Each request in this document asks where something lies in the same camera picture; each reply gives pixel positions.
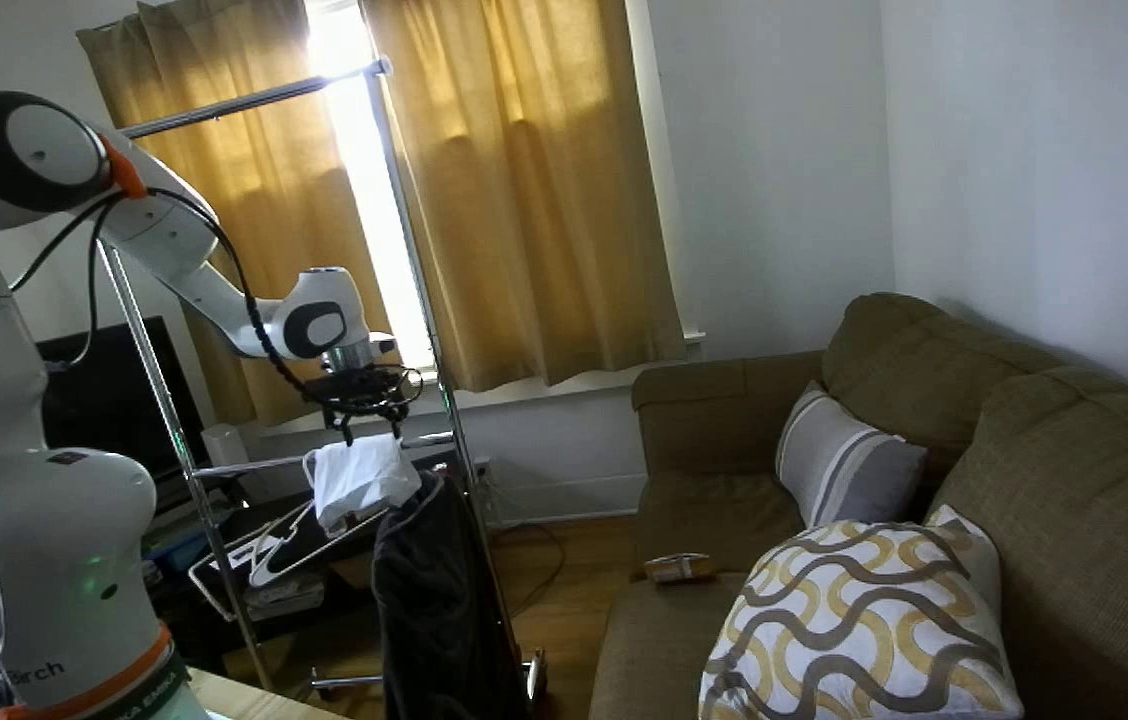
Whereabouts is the black television screen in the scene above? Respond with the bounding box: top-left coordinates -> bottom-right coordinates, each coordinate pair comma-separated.
34,315 -> 217,514

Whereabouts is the dark grey hanging garment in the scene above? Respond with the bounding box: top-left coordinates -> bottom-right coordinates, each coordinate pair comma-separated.
366,465 -> 530,720

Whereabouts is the yellow wave patterned pillow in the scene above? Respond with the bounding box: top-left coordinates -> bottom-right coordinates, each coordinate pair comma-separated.
696,499 -> 1027,720

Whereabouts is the white towel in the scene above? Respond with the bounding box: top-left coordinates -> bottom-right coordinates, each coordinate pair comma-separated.
300,433 -> 427,541

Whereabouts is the metal clothes hanging rack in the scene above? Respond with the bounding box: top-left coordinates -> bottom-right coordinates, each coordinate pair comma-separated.
92,50 -> 552,708

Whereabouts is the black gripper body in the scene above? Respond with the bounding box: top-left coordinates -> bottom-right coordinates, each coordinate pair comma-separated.
302,367 -> 415,428

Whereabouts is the small brown object on sofa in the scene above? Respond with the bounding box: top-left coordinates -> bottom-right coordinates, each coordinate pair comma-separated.
636,547 -> 725,588

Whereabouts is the black low table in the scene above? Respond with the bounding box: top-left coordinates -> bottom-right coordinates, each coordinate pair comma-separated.
139,491 -> 387,637

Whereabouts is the grey striped pillow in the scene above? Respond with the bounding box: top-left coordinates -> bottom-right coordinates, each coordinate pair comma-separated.
770,378 -> 930,530

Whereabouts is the brown fabric sofa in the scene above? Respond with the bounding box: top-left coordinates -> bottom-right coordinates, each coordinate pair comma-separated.
582,291 -> 1128,720

